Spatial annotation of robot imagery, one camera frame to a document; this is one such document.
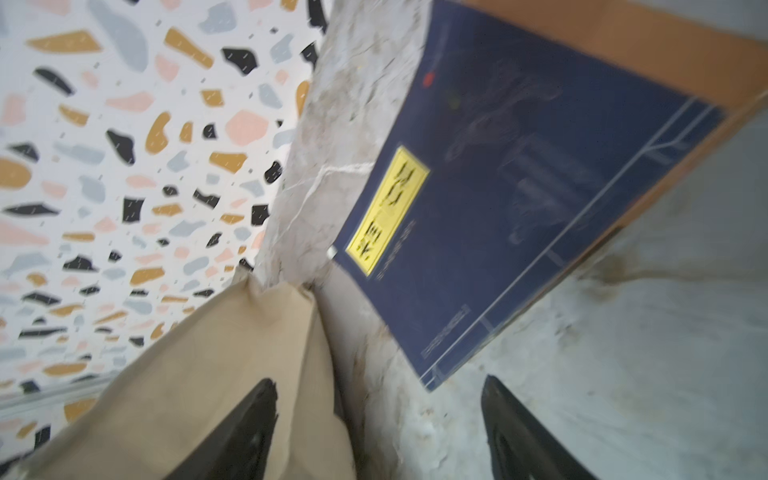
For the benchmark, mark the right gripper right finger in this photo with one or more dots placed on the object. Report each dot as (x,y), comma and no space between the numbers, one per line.
(520,446)

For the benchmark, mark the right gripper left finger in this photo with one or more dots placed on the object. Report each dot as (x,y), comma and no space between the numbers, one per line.
(238,447)

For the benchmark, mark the cream canvas tote bag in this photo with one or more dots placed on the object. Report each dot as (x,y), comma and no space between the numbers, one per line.
(157,411)

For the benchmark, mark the navy book with yellow label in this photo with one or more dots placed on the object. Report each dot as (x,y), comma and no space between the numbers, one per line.
(510,156)

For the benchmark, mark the brown-edged navy book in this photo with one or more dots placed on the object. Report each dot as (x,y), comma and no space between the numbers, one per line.
(711,65)

